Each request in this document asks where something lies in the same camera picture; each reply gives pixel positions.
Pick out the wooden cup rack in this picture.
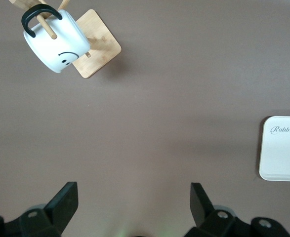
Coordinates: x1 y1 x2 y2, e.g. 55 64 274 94
8 0 123 79

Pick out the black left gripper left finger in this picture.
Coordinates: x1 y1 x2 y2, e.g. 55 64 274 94
0 181 79 237

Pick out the brown table mat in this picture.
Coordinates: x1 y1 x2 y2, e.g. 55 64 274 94
0 0 290 237

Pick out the white smiley mug black handle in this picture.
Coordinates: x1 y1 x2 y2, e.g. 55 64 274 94
21 4 91 74

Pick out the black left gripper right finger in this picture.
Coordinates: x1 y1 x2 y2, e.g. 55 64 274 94
185 182 290 237

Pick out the white tray with rabbit print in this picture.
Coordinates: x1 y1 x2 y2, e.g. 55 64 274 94
258 116 290 182

